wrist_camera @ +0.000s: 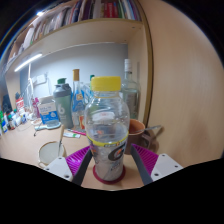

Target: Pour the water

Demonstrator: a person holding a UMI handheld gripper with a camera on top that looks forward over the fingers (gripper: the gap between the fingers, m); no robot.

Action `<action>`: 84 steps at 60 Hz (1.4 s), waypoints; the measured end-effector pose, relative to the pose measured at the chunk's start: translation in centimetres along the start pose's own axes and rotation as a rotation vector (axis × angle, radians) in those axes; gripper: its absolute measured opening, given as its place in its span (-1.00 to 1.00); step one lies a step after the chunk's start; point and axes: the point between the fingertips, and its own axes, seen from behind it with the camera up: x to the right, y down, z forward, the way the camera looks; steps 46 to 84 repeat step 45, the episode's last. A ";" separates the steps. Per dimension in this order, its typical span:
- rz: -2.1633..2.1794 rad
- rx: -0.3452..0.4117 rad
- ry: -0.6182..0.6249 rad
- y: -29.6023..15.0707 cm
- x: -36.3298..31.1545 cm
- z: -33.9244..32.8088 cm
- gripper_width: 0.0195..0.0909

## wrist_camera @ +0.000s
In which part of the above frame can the brown mug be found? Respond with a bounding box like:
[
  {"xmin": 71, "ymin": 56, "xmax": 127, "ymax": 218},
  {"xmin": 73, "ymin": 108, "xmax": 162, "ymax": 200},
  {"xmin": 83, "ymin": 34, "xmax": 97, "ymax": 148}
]
[{"xmin": 124, "ymin": 118, "xmax": 158, "ymax": 155}]

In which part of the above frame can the metal spoon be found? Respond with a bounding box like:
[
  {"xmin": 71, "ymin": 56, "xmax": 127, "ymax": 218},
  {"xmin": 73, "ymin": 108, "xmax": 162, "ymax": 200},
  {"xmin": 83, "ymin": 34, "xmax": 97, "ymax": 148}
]
[{"xmin": 143, "ymin": 124, "xmax": 164, "ymax": 133}]

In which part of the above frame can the red white can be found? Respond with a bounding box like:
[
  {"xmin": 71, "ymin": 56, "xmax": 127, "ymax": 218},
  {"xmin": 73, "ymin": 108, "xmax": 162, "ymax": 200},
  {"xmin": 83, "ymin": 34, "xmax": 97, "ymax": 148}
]
[{"xmin": 14, "ymin": 97, "xmax": 26, "ymax": 111}]

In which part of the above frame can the white desk lamp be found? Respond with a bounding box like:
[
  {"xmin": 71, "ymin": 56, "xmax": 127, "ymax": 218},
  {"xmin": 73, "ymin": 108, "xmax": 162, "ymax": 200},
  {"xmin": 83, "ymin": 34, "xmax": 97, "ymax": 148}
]
[{"xmin": 25, "ymin": 63, "xmax": 38, "ymax": 113}]

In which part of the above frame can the cream white mug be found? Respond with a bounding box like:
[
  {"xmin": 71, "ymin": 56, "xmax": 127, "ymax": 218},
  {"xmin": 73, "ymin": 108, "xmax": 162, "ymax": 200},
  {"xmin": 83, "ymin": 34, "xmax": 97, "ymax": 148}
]
[{"xmin": 37, "ymin": 140, "xmax": 68, "ymax": 169}]

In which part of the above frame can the white wall socket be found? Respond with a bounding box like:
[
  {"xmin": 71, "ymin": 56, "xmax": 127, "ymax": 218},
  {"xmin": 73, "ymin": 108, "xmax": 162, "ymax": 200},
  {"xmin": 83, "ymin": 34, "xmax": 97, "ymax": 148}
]
[{"xmin": 34, "ymin": 74, "xmax": 47, "ymax": 85}]

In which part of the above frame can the pink packet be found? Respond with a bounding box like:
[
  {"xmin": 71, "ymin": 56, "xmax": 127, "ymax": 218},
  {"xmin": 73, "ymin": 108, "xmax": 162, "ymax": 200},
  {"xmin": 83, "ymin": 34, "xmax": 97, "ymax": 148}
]
[{"xmin": 31, "ymin": 97, "xmax": 41, "ymax": 118}]

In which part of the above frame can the clear yellow-capped drink bottle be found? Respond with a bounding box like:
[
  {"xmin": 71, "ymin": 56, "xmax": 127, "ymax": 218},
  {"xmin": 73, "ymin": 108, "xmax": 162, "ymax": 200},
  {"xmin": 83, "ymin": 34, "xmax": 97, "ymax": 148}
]
[{"xmin": 83, "ymin": 76, "xmax": 131, "ymax": 183}]

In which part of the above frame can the light blue flat case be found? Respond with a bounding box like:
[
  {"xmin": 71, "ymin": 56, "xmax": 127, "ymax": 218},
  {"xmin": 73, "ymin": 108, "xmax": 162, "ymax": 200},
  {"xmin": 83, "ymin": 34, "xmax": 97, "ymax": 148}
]
[{"xmin": 34, "ymin": 121, "xmax": 62, "ymax": 131}]

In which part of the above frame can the white green tube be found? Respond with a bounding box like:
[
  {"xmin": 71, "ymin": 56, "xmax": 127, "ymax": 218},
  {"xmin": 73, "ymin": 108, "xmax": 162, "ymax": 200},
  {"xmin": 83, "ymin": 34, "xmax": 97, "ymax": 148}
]
[{"xmin": 63, "ymin": 129, "xmax": 87, "ymax": 138}]

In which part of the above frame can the wooden shelf unit with books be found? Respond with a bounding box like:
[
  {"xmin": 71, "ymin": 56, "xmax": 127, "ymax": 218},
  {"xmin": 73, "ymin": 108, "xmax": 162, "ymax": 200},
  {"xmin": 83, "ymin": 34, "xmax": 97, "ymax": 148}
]
[{"xmin": 4, "ymin": 0, "xmax": 146, "ymax": 73}]

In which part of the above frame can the tall clear glass bottle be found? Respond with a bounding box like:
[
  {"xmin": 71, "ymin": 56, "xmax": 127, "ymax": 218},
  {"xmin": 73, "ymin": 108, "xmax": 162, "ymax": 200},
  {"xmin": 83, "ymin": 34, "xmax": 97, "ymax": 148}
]
[{"xmin": 120, "ymin": 58, "xmax": 142, "ymax": 120}]

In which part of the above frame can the grey green shaker bottle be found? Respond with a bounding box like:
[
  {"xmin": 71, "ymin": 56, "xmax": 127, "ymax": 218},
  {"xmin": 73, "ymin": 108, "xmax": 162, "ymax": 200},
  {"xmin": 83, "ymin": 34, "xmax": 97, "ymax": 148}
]
[{"xmin": 52, "ymin": 78, "xmax": 74, "ymax": 129}]

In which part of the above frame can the green glass bottle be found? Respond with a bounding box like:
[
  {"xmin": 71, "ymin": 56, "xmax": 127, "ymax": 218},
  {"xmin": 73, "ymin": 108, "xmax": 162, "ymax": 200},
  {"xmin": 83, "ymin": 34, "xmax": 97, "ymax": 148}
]
[{"xmin": 87, "ymin": 74, "xmax": 96, "ymax": 98}]

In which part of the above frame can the white under-shelf light bar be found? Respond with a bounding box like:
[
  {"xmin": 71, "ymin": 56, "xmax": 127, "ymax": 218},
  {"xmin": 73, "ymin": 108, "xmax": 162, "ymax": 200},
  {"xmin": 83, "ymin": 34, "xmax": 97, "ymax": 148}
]
[{"xmin": 13, "ymin": 53, "xmax": 44, "ymax": 73}]

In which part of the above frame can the blue white carton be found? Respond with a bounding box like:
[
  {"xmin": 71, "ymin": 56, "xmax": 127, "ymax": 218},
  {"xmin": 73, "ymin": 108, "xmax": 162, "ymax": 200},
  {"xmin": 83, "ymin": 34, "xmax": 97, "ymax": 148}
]
[{"xmin": 37, "ymin": 96, "xmax": 60, "ymax": 126}]

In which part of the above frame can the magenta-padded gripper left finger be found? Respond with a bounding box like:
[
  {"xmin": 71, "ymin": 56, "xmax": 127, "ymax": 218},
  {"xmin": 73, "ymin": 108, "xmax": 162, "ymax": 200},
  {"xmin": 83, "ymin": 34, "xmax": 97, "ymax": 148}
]
[{"xmin": 44, "ymin": 144, "xmax": 94, "ymax": 187}]

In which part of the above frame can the wooden-handled spoon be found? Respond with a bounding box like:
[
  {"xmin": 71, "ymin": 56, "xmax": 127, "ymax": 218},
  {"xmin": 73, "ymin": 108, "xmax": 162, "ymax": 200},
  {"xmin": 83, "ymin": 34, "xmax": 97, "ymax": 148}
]
[{"xmin": 57, "ymin": 124, "xmax": 66, "ymax": 157}]

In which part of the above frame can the wooden wardrobe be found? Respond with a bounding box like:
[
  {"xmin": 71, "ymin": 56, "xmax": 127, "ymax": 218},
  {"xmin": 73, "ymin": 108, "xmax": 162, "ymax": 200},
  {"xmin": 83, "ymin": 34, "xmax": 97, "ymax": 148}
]
[{"xmin": 134, "ymin": 0, "xmax": 224, "ymax": 168}]

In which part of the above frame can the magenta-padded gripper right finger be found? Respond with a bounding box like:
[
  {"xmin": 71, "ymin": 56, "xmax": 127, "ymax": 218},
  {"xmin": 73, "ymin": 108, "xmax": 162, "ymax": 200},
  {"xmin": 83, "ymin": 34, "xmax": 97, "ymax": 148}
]
[{"xmin": 129, "ymin": 143, "xmax": 184, "ymax": 187}]

